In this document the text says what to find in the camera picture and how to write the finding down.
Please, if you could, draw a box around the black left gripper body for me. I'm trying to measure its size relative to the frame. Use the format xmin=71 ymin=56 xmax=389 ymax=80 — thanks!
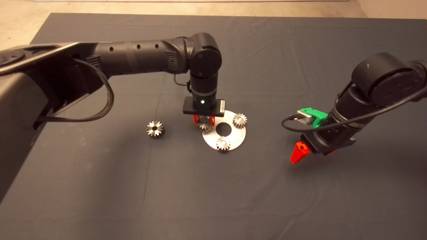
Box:
xmin=182 ymin=93 xmax=226 ymax=117

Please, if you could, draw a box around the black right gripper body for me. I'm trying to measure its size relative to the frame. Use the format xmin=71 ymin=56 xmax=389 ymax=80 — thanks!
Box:
xmin=300 ymin=124 xmax=355 ymax=156

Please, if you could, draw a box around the small steel gear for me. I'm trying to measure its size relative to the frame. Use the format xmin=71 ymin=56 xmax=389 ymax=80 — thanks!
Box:
xmin=233 ymin=113 xmax=248 ymax=129
xmin=216 ymin=136 xmax=231 ymax=153
xmin=197 ymin=118 xmax=212 ymax=133

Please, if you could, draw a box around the large steel gear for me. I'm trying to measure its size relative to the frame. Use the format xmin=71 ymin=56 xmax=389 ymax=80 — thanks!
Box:
xmin=146 ymin=120 xmax=165 ymax=140

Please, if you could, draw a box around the round metal plate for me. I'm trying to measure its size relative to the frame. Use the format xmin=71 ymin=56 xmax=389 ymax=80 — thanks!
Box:
xmin=202 ymin=110 xmax=247 ymax=151

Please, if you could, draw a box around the dark grey table cloth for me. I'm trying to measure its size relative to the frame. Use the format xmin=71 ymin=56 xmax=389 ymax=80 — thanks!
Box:
xmin=0 ymin=13 xmax=427 ymax=240

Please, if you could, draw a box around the green right camera mount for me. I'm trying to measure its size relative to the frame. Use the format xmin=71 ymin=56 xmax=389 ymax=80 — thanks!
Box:
xmin=301 ymin=107 xmax=329 ymax=128

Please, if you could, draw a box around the silver right camera box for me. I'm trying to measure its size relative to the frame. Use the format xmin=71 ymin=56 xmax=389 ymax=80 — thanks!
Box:
xmin=297 ymin=110 xmax=314 ymax=125

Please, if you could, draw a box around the black left camera cable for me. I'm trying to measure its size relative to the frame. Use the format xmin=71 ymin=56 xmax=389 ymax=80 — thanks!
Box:
xmin=173 ymin=74 xmax=191 ymax=87

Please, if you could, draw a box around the braided black left arm cable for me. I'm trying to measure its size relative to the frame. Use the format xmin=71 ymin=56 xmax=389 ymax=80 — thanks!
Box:
xmin=35 ymin=58 xmax=115 ymax=123

